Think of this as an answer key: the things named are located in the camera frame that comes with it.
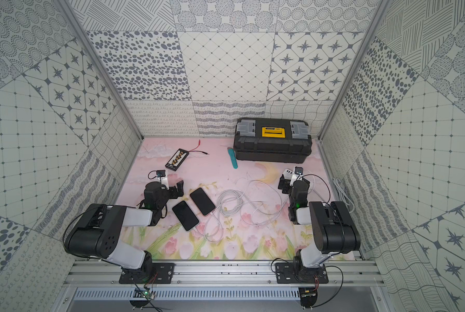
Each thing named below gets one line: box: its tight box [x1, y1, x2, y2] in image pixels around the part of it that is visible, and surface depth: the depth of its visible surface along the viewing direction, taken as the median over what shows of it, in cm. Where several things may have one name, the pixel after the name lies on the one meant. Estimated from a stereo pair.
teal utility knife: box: [227, 146, 239, 169], surface depth 113 cm
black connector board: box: [164, 148, 189, 172], surface depth 110 cm
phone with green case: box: [172, 200, 200, 232], surface depth 90 cm
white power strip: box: [283, 168, 294, 180], surface depth 103 cm
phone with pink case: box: [189, 187, 216, 216], surface depth 95 cm
